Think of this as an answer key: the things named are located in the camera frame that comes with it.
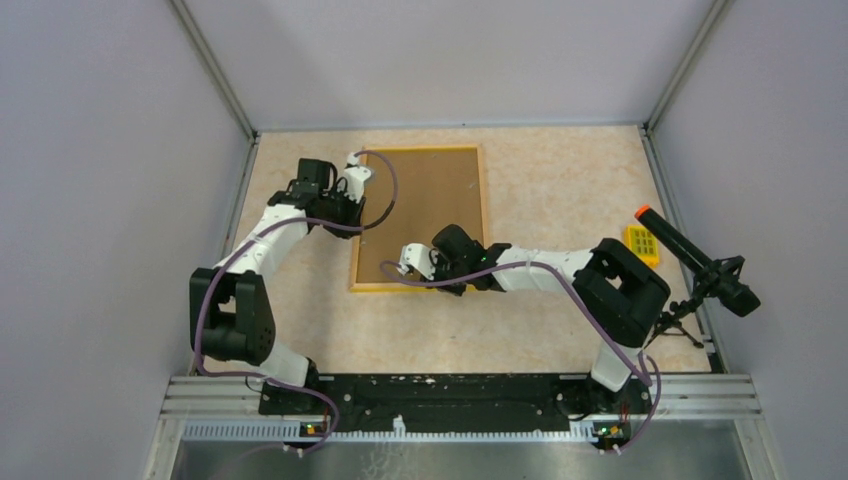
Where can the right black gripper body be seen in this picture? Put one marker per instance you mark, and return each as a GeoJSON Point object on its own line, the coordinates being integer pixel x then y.
{"type": "Point", "coordinates": [445, 270]}

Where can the yellow picture frame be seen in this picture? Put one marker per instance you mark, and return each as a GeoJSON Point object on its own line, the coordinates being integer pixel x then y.
{"type": "Point", "coordinates": [434, 186]}

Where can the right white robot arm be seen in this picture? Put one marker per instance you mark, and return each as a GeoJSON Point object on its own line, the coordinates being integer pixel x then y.
{"type": "Point", "coordinates": [620, 295]}

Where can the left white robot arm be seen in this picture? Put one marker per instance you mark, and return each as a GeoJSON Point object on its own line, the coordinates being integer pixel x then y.
{"type": "Point", "coordinates": [231, 318]}

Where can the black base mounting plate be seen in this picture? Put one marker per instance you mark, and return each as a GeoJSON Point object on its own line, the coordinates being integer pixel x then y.
{"type": "Point", "coordinates": [457, 403]}

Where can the yellow screw box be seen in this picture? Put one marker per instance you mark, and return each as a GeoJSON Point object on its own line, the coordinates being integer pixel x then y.
{"type": "Point", "coordinates": [640, 241]}

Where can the black mini tripod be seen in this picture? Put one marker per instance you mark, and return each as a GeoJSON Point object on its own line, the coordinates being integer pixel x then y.
{"type": "Point", "coordinates": [670, 322]}

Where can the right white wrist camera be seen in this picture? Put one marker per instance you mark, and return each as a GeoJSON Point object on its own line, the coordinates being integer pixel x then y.
{"type": "Point", "coordinates": [418, 257]}

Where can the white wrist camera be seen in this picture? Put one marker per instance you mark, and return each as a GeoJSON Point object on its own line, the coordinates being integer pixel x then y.
{"type": "Point", "coordinates": [418, 257]}
{"type": "Point", "coordinates": [354, 178]}

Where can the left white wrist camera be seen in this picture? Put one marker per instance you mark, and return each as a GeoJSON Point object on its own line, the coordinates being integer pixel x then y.
{"type": "Point", "coordinates": [354, 178]}

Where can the white cable duct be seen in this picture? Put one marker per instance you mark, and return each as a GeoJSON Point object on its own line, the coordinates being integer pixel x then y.
{"type": "Point", "coordinates": [291, 431]}

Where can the aluminium front rail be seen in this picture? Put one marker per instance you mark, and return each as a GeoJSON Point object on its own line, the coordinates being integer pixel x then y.
{"type": "Point", "coordinates": [682, 397]}

